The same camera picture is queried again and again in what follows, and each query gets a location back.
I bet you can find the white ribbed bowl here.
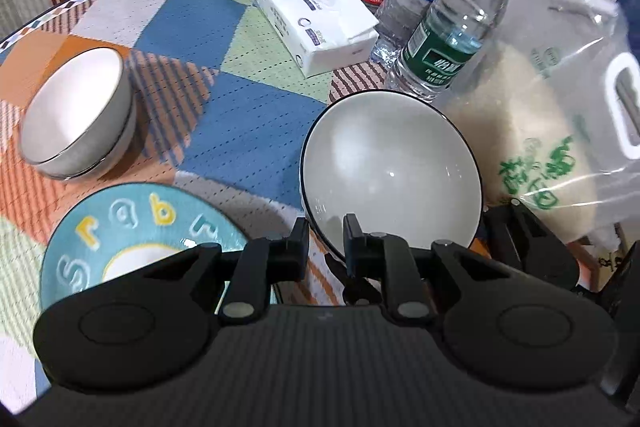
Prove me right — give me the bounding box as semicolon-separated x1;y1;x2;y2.
299;90;484;259

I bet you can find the blue fried egg plate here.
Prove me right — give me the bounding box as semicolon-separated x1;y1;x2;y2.
39;182;247;310

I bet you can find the patchwork tablecloth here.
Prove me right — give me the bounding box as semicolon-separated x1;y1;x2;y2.
1;0;384;413

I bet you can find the green label water bottle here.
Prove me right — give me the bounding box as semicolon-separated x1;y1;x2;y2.
384;0;509;102

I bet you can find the white tissue pack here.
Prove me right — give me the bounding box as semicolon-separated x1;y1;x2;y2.
255;0;378;78

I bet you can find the rice bag with handle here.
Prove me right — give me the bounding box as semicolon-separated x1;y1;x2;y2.
436;0;639;242

